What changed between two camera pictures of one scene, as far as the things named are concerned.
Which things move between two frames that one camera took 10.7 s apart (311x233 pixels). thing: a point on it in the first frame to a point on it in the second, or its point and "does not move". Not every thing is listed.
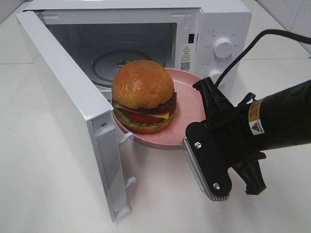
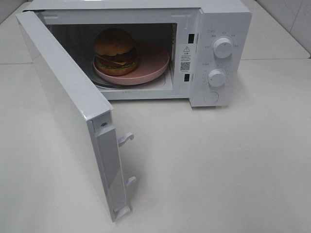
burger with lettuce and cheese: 143,99 to 115,54
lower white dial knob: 215,74 does not move
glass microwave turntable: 105,65 to 101,82
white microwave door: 89,116 does not move
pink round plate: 190,108 to 153,60
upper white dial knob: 223,47 does not move
